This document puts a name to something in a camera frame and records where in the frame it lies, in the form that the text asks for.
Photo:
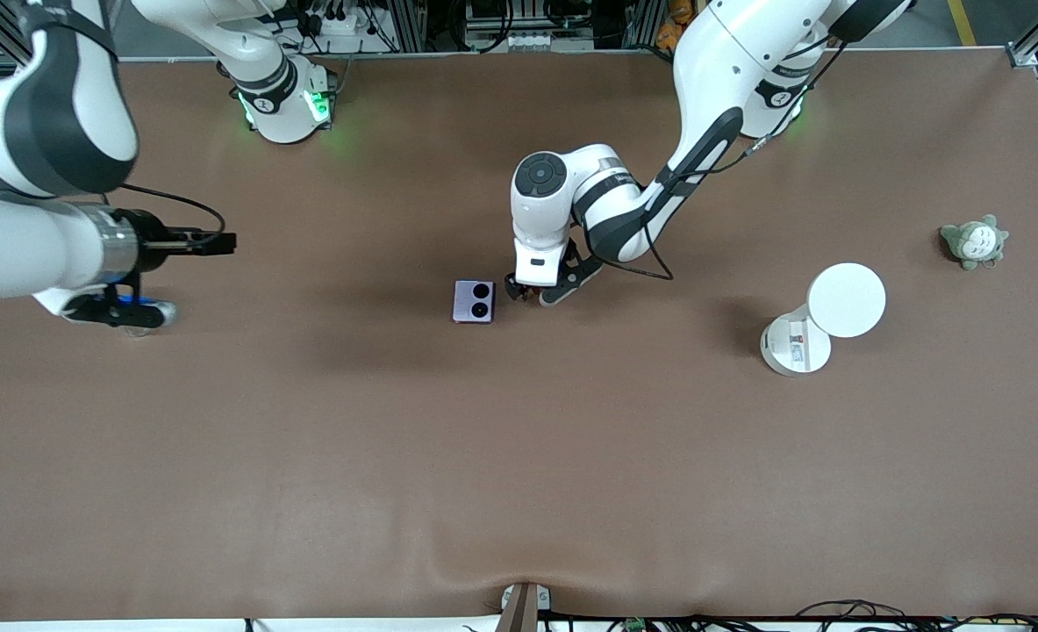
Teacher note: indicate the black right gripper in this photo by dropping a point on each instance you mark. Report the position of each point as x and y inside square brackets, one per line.
[147, 239]

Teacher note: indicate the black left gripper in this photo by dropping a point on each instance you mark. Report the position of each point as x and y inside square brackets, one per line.
[513, 286]

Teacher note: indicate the lilac folding phone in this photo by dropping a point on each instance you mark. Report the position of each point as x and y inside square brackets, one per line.
[473, 301]

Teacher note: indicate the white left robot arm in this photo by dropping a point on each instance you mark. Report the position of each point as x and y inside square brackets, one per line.
[720, 70]

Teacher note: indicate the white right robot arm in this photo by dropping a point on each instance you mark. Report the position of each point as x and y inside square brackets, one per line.
[45, 114]

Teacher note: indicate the white power strip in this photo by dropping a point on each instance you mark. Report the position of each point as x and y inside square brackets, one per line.
[334, 22]

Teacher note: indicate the grey equipment rack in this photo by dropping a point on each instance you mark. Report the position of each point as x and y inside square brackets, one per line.
[527, 26]

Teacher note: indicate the orange bagged snacks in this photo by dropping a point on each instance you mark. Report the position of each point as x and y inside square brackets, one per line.
[672, 26]

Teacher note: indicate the white round desk lamp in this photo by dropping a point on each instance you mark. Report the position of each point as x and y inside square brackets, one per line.
[843, 303]

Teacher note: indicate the grey green totoro plush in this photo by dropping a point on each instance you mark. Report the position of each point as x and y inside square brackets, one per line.
[975, 241]

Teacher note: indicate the metal table edge bracket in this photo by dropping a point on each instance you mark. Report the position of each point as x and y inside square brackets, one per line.
[523, 606]

